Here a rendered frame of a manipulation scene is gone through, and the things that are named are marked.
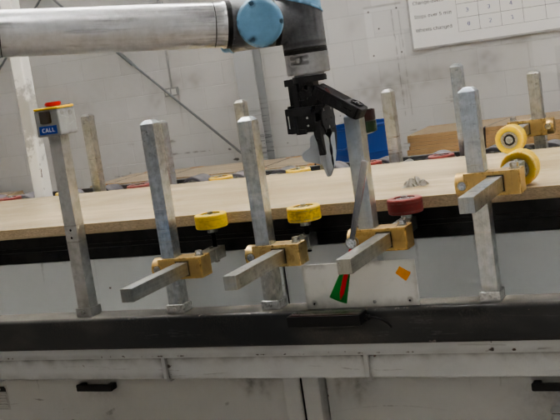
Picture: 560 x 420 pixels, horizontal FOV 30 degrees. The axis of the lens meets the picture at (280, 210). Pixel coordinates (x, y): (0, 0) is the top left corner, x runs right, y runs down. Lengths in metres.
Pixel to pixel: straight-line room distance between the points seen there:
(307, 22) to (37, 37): 0.55
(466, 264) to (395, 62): 7.26
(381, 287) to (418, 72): 7.38
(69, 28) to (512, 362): 1.12
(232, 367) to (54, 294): 0.67
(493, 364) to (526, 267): 0.26
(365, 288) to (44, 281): 1.04
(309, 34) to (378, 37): 7.53
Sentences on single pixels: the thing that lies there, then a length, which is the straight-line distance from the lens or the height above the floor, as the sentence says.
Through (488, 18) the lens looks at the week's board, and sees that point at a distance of 9.39.
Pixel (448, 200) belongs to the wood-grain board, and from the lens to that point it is 2.39.
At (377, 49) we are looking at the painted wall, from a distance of 9.67.
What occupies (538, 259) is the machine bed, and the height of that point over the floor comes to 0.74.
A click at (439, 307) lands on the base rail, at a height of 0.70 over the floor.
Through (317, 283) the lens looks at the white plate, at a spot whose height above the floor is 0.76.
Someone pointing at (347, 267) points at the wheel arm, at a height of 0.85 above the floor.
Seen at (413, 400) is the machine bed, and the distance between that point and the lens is 2.60.
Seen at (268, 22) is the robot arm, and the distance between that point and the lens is 1.97.
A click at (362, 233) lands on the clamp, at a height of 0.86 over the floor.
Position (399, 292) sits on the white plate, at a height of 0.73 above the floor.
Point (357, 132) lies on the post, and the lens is 2.21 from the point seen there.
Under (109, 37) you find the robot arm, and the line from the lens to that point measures 1.94.
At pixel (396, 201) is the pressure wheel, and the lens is 2.34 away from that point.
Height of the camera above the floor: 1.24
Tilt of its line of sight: 8 degrees down
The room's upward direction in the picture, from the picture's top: 8 degrees counter-clockwise
